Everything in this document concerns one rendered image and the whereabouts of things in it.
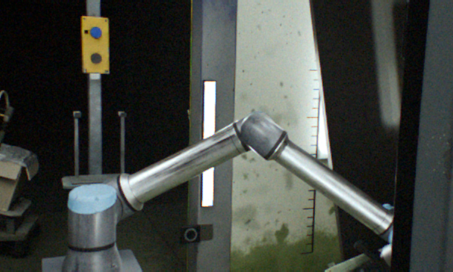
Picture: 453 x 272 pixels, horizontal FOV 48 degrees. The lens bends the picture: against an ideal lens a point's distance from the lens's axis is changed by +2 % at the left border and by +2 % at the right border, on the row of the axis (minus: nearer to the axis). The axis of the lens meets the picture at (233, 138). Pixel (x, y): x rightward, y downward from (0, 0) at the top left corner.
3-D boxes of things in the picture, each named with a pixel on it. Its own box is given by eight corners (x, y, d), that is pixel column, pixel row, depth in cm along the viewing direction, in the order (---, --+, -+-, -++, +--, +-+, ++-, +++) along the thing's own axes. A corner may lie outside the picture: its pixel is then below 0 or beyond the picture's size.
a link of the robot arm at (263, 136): (252, 109, 157) (429, 234, 159) (253, 106, 170) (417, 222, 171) (231, 138, 159) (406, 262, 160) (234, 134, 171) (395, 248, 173)
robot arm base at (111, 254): (63, 284, 157) (63, 253, 156) (60, 262, 174) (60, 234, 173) (125, 276, 164) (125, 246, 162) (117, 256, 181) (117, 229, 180)
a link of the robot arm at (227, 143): (72, 199, 176) (263, 103, 168) (89, 188, 194) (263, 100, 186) (93, 237, 178) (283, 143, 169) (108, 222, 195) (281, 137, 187)
